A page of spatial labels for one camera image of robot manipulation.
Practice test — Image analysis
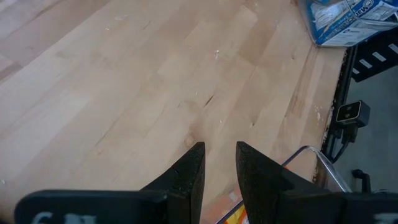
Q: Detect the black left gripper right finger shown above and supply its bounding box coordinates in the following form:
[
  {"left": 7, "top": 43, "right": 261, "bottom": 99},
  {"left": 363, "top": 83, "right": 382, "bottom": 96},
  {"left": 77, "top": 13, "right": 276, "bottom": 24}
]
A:
[{"left": 235, "top": 141, "right": 398, "bottom": 224}]

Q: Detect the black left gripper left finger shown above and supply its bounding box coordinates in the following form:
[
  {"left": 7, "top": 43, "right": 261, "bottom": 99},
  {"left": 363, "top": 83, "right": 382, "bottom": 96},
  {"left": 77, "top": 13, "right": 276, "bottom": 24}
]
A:
[{"left": 14, "top": 141, "right": 206, "bottom": 224}]

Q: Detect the orange Maruchan noodle packet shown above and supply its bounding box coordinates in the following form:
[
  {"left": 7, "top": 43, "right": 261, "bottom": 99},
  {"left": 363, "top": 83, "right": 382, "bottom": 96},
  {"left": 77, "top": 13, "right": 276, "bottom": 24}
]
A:
[{"left": 201, "top": 186, "right": 249, "bottom": 224}]

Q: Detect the blue Maruchan noodle packet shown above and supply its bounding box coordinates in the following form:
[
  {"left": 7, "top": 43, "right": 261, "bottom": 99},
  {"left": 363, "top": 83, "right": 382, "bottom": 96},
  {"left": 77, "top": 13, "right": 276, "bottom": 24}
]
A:
[
  {"left": 306, "top": 0, "right": 398, "bottom": 47},
  {"left": 348, "top": 0, "right": 398, "bottom": 21}
]

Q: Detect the clear plastic bin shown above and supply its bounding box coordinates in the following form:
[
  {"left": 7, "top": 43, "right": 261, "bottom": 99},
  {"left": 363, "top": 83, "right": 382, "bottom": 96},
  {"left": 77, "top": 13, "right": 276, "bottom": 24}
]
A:
[
  {"left": 216, "top": 145, "right": 352, "bottom": 224},
  {"left": 297, "top": 0, "right": 398, "bottom": 47}
]

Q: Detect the black white-striped mat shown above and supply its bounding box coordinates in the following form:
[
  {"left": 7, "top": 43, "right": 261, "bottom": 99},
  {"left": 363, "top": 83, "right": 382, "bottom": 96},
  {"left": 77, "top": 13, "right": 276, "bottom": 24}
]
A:
[{"left": 351, "top": 26, "right": 398, "bottom": 83}]

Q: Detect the black metal post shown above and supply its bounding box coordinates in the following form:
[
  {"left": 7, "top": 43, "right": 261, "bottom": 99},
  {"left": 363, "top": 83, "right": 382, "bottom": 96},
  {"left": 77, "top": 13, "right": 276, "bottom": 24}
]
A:
[{"left": 351, "top": 169, "right": 373, "bottom": 194}]

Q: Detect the black camera cable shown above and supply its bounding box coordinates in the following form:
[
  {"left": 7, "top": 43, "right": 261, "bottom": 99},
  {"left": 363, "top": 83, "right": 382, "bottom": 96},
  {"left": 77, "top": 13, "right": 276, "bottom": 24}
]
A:
[{"left": 329, "top": 126, "right": 358, "bottom": 164}]

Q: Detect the black table-level camera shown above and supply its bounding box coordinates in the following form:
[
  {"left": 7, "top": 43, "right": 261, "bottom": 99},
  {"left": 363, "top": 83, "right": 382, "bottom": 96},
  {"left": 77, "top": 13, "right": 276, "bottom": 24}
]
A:
[{"left": 335, "top": 100, "right": 371, "bottom": 128}]

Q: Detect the black metal table frame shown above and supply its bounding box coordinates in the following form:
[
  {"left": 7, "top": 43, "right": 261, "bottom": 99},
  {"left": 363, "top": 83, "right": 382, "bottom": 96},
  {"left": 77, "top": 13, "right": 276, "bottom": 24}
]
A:
[{"left": 322, "top": 46, "right": 358, "bottom": 156}]

